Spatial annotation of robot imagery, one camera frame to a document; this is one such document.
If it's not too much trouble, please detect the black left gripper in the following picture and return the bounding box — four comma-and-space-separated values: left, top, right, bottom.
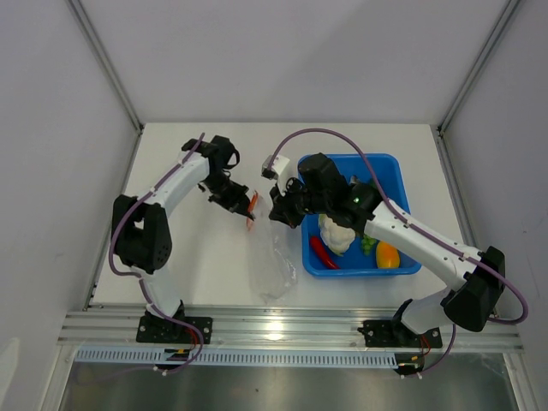
203, 172, 255, 222

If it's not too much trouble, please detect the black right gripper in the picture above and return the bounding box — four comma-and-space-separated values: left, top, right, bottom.
269, 176, 330, 230

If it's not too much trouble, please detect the red chili pepper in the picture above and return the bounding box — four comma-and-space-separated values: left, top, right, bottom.
309, 236, 339, 270

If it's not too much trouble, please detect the white cauliflower with leaves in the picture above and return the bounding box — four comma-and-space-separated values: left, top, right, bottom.
319, 214, 356, 256

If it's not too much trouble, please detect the clear zip top bag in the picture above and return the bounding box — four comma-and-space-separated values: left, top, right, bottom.
246, 191, 297, 305

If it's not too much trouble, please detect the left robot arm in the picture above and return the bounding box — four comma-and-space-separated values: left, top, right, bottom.
108, 135, 254, 343

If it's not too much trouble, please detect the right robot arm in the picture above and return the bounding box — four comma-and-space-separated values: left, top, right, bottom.
262, 153, 506, 346

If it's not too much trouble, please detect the green grape bunch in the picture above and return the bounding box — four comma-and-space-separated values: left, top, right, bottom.
360, 235, 378, 256

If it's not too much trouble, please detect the orange yellow bell pepper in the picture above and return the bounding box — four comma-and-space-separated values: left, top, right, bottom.
375, 241, 401, 269

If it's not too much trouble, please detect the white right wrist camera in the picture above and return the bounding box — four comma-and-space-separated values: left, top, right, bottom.
261, 154, 293, 194

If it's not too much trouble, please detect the aluminium frame rail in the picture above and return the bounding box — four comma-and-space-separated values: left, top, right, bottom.
57, 305, 525, 353

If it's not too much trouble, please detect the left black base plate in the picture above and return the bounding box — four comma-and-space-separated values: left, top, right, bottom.
135, 312, 213, 345

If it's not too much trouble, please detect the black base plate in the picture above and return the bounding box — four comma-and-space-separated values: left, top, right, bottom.
357, 319, 443, 348
135, 312, 213, 345

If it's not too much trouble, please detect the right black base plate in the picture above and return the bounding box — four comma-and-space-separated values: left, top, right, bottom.
357, 319, 443, 348

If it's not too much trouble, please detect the white slotted cable duct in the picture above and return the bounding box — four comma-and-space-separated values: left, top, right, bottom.
74, 346, 398, 369

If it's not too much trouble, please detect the left corner frame post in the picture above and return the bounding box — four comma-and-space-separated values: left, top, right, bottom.
63, 0, 144, 134

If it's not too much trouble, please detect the corner frame post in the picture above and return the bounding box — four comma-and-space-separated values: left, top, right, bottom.
436, 0, 527, 134
63, 0, 144, 134

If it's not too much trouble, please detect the right corner frame post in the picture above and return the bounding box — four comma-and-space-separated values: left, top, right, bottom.
436, 0, 527, 134

